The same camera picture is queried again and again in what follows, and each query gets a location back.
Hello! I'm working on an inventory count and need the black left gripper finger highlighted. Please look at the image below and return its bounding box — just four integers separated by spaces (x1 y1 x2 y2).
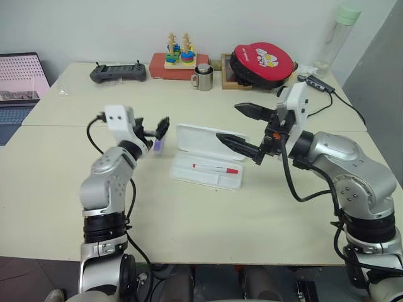
155 116 171 140

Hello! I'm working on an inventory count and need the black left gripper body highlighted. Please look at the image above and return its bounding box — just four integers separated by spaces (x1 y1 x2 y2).
134 116 159 143

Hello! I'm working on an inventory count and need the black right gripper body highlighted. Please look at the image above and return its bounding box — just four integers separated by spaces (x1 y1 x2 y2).
254 113 290 165

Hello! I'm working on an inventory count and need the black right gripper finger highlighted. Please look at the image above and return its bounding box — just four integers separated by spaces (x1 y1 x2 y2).
215 132 265 160
234 102 278 123

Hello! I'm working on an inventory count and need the purple marker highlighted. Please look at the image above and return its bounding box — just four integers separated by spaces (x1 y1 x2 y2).
150 137 167 155

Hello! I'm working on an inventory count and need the red capped white marker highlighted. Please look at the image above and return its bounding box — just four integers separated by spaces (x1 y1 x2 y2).
191 163 239 175

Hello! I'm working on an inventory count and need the white plastic pencil case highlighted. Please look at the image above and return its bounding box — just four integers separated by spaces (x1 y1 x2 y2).
169 123 248 191

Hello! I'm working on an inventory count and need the wooden tray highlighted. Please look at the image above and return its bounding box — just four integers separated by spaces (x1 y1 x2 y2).
220 53 253 91

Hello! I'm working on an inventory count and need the red round cartoon punch pad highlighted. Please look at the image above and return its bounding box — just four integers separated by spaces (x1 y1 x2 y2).
229 41 297 91

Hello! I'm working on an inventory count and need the grey handheld remote controller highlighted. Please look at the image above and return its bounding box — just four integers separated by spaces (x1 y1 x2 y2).
89 60 148 84

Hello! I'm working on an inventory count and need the red cardboard box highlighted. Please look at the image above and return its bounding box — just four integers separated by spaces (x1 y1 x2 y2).
148 52 210 80

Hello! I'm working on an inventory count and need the stainless steel mug with lid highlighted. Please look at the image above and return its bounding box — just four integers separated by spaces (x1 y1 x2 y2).
190 63 215 92

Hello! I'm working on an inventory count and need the crumpled white tissue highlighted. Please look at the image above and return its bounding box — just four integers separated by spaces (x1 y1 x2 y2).
295 62 319 76

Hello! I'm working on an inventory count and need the colourful wooden stacking toy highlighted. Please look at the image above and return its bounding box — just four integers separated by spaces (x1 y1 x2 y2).
164 31 198 72

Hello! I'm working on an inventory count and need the clear bottle with green lid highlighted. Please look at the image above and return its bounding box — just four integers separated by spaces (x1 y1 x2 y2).
314 3 363 79

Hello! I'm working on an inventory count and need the open laptop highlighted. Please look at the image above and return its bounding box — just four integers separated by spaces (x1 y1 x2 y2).
0 52 52 147

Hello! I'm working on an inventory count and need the grey shoe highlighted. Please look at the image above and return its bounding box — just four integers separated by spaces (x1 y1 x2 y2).
43 289 66 302

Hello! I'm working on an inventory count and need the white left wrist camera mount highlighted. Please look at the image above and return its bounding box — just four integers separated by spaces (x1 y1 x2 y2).
104 105 149 158

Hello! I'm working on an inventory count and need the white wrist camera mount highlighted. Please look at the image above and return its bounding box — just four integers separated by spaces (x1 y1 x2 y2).
276 82 312 149
104 105 149 158

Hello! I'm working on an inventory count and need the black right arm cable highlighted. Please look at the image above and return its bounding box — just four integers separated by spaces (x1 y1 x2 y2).
278 133 403 286

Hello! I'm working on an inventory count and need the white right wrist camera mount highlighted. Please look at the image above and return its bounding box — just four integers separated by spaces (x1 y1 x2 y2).
276 82 312 149

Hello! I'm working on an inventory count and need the grey usb hub with cable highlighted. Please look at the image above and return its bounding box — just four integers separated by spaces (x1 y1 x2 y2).
297 74 368 125

